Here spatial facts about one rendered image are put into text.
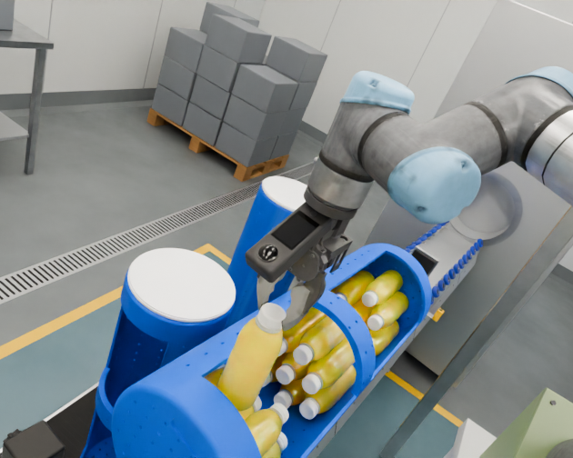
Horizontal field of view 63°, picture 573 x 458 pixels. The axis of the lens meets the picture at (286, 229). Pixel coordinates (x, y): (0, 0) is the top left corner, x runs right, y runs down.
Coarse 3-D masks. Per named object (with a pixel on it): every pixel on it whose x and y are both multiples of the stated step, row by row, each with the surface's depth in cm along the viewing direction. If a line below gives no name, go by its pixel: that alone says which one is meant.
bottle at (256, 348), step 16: (256, 320) 67; (240, 336) 68; (256, 336) 66; (272, 336) 67; (240, 352) 68; (256, 352) 66; (272, 352) 67; (224, 368) 72; (240, 368) 68; (256, 368) 68; (224, 384) 72; (240, 384) 70; (256, 384) 70; (240, 400) 71
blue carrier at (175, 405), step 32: (352, 256) 129; (384, 256) 139; (416, 288) 135; (352, 320) 99; (416, 320) 138; (192, 352) 81; (224, 352) 79; (384, 352) 128; (160, 384) 70; (192, 384) 71; (128, 416) 75; (160, 416) 70; (192, 416) 66; (224, 416) 68; (288, 416) 105; (320, 416) 103; (128, 448) 77; (160, 448) 72; (192, 448) 68; (224, 448) 65; (256, 448) 69; (288, 448) 94
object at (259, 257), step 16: (304, 208) 60; (288, 224) 58; (304, 224) 58; (320, 224) 58; (272, 240) 57; (288, 240) 57; (304, 240) 57; (256, 256) 55; (272, 256) 55; (288, 256) 55; (256, 272) 56; (272, 272) 54
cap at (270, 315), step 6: (264, 306) 67; (270, 306) 68; (276, 306) 68; (264, 312) 66; (270, 312) 67; (276, 312) 67; (282, 312) 68; (258, 318) 67; (264, 318) 66; (270, 318) 65; (276, 318) 66; (282, 318) 66; (264, 324) 66; (270, 324) 66; (276, 324) 66
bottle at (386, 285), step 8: (384, 272) 138; (392, 272) 136; (376, 280) 129; (384, 280) 130; (392, 280) 131; (400, 280) 135; (368, 288) 126; (376, 288) 126; (384, 288) 126; (392, 288) 130; (384, 296) 126; (376, 304) 126
